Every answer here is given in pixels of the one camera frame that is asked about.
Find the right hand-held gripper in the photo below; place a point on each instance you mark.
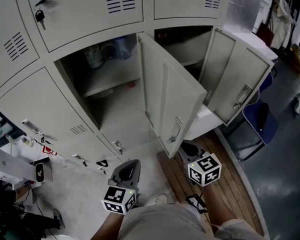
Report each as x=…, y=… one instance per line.
x=205, y=170

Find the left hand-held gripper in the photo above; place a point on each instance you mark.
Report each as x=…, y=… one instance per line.
x=118, y=200

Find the grey metal locker door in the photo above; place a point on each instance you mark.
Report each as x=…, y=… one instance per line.
x=170, y=91
x=45, y=101
x=250, y=71

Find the grey metal locker cabinet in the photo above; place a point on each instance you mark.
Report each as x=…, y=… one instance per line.
x=77, y=16

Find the person's left forearm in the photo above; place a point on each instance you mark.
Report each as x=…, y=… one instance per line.
x=107, y=227

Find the person's right forearm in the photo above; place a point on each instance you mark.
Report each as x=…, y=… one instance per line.
x=217, y=204

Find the wooden plank platform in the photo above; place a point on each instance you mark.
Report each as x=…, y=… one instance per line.
x=180, y=184

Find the white table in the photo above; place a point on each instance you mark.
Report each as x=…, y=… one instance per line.
x=205, y=124

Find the person's left white shoe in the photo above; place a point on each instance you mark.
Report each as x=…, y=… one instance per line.
x=161, y=199

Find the person's grey shirt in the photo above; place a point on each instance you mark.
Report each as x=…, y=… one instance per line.
x=165, y=224

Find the blue chair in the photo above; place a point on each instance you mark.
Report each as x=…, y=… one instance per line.
x=265, y=126

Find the black garment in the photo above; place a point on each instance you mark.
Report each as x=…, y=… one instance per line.
x=262, y=114

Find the small grey waste bin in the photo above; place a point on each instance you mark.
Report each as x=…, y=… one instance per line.
x=40, y=172

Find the small red object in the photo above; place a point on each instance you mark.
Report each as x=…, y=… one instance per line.
x=131, y=85

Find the small clear bottle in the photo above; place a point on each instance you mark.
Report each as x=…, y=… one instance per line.
x=27, y=142

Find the white box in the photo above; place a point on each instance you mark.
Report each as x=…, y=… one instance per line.
x=10, y=164

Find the patterned cup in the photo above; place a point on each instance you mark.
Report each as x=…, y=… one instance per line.
x=93, y=57

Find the blue bottle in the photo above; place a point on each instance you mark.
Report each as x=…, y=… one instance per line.
x=121, y=49

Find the black round container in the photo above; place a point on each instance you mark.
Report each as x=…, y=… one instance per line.
x=108, y=51

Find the brown bag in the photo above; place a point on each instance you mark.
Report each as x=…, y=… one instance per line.
x=265, y=32

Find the silver foil panel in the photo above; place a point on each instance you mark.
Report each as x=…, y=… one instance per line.
x=242, y=6

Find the beige coat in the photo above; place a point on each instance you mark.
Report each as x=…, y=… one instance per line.
x=282, y=19

